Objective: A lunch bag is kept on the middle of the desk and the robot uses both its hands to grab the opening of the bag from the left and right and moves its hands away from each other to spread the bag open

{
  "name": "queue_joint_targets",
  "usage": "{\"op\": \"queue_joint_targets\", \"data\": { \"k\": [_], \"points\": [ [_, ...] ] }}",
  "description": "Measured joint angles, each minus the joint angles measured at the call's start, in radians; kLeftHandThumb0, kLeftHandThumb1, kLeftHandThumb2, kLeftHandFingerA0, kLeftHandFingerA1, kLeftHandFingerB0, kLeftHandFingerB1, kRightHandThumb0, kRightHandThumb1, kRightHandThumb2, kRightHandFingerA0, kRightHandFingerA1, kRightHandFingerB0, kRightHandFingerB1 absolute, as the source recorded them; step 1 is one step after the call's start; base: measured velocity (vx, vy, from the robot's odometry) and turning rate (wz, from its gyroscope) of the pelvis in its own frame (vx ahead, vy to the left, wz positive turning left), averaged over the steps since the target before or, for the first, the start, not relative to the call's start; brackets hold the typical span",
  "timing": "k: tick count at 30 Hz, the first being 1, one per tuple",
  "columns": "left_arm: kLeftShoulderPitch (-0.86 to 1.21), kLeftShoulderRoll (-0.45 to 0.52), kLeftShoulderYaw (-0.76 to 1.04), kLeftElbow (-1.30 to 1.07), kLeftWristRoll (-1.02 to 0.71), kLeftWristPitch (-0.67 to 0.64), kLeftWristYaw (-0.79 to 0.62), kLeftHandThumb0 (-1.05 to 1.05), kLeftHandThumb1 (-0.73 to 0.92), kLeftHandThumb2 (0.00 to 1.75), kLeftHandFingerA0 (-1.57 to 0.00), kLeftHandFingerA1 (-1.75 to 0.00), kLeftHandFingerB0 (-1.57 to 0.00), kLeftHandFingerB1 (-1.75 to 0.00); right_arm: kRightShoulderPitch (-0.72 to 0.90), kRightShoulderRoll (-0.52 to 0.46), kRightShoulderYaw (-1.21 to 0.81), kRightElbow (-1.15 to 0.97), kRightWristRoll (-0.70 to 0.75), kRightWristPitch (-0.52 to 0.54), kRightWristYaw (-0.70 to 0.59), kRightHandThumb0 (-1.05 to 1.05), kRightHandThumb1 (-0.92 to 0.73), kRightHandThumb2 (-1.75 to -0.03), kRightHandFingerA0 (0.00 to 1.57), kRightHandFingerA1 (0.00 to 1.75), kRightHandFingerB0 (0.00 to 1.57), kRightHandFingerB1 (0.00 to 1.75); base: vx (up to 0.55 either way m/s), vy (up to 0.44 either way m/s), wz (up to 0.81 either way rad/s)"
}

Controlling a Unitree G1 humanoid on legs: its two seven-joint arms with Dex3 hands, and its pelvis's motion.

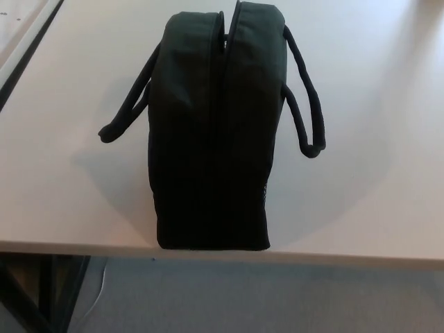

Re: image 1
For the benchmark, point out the black fabric lunch bag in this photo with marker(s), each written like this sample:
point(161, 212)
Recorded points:
point(208, 145)

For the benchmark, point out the black metal desk leg frame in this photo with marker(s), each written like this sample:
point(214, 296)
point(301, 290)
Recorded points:
point(52, 277)

